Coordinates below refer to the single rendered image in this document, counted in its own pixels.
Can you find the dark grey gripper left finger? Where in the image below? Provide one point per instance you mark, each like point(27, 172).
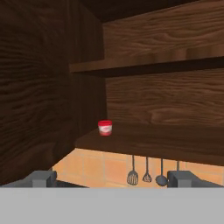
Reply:
point(40, 178)

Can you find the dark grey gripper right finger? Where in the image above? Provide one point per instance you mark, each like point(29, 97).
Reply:
point(181, 178)

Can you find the red lidded jam jar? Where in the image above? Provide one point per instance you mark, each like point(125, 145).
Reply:
point(105, 127)

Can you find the dark wooden cabinet door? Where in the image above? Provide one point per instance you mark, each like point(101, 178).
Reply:
point(32, 87)

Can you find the dark wooden cabinet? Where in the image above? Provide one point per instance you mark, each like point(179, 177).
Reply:
point(157, 87)

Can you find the grey hanging utensil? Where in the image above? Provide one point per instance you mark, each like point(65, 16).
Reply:
point(177, 165)

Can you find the grey ladle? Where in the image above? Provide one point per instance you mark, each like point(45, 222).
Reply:
point(161, 178)

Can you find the grey slotted spatula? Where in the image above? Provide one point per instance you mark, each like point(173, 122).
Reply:
point(132, 176)

